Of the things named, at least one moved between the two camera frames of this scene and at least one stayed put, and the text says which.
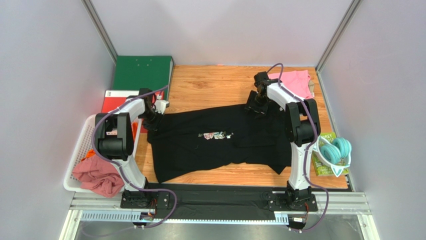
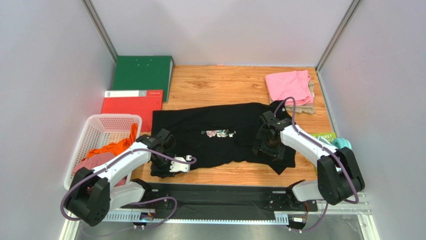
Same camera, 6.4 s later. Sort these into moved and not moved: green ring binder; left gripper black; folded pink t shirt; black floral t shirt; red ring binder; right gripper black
Moved: left gripper black; right gripper black
Not moved: red ring binder; black floral t shirt; green ring binder; folded pink t shirt
